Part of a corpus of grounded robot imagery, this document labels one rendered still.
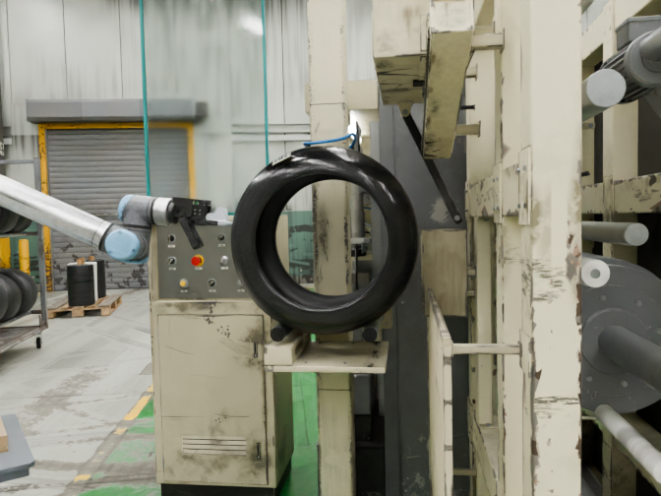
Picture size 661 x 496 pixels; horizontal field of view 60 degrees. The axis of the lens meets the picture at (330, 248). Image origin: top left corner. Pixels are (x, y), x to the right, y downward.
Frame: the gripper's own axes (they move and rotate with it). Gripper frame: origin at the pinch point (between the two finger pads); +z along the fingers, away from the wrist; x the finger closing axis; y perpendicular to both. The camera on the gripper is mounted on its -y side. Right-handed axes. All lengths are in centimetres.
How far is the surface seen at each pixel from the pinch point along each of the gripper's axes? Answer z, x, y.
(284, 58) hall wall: -203, 906, 282
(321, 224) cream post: 25.1, 26.7, 2.2
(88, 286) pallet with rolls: -357, 539, -128
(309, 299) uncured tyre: 25.1, 15.4, -23.5
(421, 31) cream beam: 54, -35, 53
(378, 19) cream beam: 43, -35, 55
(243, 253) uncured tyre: 8.1, -11.8, -7.5
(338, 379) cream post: 37, 27, -53
